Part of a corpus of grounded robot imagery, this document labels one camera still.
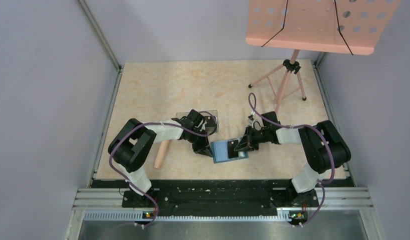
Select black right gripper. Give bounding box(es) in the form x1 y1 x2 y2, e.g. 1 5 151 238
235 125 270 152

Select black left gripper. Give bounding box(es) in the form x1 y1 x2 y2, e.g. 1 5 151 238
188 128 214 158

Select blue leather card holder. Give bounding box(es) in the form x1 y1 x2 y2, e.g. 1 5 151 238
210 138 249 164

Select clear acrylic card box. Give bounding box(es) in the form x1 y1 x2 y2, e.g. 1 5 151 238
194 109 219 135

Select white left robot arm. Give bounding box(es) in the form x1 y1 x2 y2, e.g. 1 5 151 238
108 109 217 208

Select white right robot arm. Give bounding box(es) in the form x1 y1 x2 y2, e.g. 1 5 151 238
230 111 351 206

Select black credit cards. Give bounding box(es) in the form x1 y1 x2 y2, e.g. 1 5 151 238
204 115 217 134

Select pink music stand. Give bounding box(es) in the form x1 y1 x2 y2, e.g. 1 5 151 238
245 0 403 115

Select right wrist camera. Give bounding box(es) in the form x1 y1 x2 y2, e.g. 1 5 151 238
247 113 262 130

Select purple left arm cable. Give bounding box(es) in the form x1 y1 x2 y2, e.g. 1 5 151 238
108 110 217 228

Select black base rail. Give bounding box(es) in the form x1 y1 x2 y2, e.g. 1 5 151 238
122 179 319 217

